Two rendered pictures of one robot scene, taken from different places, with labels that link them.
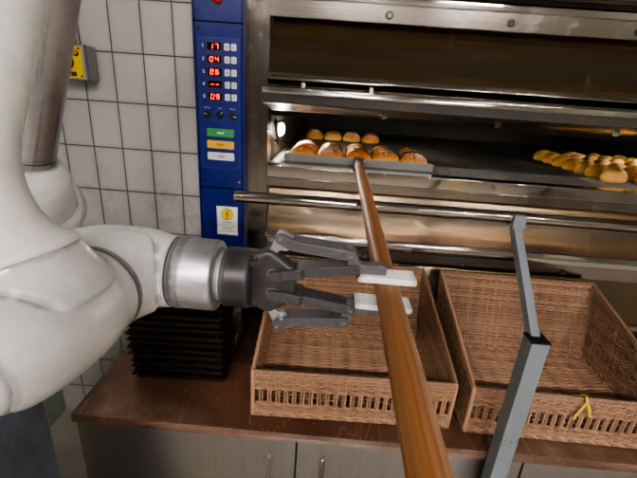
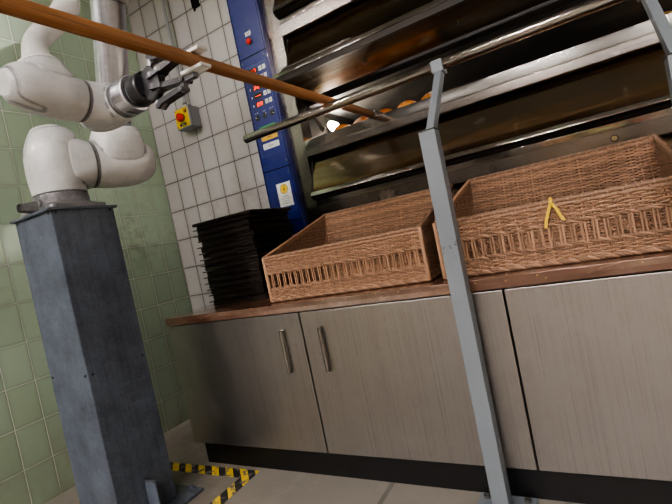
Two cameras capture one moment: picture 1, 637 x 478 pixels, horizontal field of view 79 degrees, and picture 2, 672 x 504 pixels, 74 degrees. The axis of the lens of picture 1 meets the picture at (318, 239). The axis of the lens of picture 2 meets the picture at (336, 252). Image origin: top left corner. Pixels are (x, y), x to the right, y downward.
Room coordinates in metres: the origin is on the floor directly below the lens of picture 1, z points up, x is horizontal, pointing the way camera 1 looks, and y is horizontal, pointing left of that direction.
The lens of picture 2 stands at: (-0.34, -0.77, 0.75)
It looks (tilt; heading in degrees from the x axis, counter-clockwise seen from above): 2 degrees down; 29
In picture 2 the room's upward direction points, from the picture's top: 12 degrees counter-clockwise
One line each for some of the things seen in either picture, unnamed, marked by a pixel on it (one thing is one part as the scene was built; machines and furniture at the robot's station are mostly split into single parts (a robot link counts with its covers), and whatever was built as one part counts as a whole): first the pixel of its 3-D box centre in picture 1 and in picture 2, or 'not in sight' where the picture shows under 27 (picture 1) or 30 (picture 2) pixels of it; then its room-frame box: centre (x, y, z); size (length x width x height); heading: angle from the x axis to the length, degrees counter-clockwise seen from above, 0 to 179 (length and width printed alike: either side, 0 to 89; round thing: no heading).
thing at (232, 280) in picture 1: (260, 278); (149, 85); (0.43, 0.07, 1.20); 0.09 x 0.07 x 0.08; 88
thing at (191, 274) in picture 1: (202, 273); (130, 95); (0.43, 0.14, 1.20); 0.09 x 0.06 x 0.09; 178
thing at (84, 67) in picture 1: (75, 63); (187, 118); (1.29, 0.80, 1.46); 0.10 x 0.07 x 0.10; 89
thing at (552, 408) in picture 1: (536, 347); (554, 203); (1.03, -0.71, 0.72); 0.56 x 0.49 x 0.28; 88
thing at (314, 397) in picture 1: (350, 330); (365, 240); (1.05, -0.12, 0.72); 0.56 x 0.49 x 0.28; 90
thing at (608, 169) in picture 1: (617, 167); not in sight; (1.73, -1.30, 1.21); 0.61 x 0.48 x 0.06; 179
